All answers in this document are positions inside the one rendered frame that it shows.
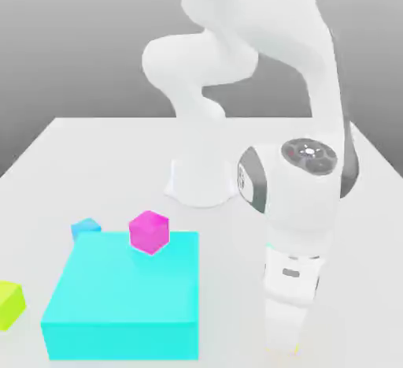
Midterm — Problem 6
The small blue cube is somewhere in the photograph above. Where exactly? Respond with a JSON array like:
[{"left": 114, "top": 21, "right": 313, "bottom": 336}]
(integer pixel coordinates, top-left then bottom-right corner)
[{"left": 70, "top": 217, "right": 102, "bottom": 243}]

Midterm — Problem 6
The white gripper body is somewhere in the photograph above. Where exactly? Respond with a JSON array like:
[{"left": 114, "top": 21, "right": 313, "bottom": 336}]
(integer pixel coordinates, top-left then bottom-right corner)
[{"left": 264, "top": 296, "right": 309, "bottom": 349}]

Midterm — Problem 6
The small lime green cube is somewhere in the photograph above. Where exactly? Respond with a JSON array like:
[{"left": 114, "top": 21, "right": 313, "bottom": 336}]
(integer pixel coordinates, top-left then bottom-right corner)
[{"left": 0, "top": 280, "right": 28, "bottom": 333}]

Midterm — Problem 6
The large cyan box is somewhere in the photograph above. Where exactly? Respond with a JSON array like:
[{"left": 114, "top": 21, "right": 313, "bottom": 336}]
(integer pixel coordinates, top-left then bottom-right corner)
[{"left": 39, "top": 231, "right": 200, "bottom": 362}]

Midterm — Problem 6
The small magenta cube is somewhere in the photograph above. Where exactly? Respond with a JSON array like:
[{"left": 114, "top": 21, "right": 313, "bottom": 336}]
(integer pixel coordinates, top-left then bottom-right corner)
[{"left": 128, "top": 210, "right": 171, "bottom": 256}]

